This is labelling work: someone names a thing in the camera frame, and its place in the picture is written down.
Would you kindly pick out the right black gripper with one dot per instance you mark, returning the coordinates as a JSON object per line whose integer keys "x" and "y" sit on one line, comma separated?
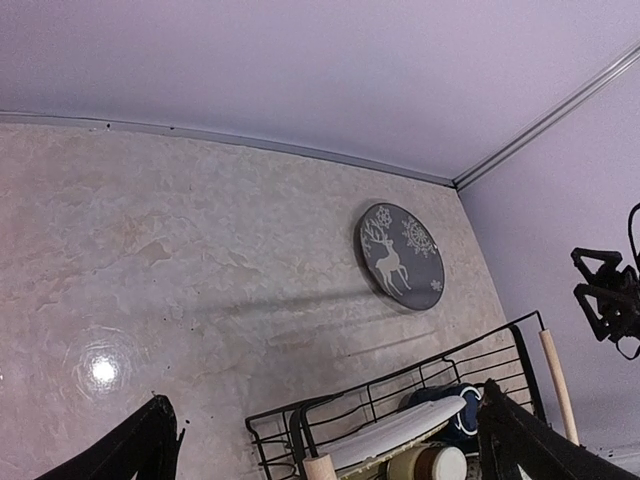
{"x": 612, "y": 310}

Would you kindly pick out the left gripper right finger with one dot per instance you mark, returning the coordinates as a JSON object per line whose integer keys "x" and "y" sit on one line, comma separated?
{"x": 513, "y": 442}

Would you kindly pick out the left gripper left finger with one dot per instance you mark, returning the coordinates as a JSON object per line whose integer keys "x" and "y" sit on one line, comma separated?
{"x": 143, "y": 446}

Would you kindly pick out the white brown banded cup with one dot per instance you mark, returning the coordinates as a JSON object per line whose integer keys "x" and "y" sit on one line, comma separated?
{"x": 428, "y": 463}

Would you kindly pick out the black white striped plate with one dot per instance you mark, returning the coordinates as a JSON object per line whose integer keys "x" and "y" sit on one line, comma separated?
{"x": 393, "y": 431}

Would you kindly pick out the woven bamboo plate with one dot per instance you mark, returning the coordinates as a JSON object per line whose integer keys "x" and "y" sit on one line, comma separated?
{"x": 374, "y": 461}

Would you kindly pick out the navy blue mug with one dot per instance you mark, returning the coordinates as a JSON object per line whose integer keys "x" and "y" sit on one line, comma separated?
{"x": 463, "y": 425}

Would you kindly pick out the black wire dish rack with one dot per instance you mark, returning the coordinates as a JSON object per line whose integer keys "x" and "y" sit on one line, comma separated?
{"x": 284, "y": 436}

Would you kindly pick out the left wooden rack handle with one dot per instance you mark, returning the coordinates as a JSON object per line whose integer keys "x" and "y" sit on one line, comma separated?
{"x": 319, "y": 468}

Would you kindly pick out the right aluminium corner post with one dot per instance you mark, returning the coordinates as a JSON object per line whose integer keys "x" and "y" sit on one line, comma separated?
{"x": 551, "y": 117}

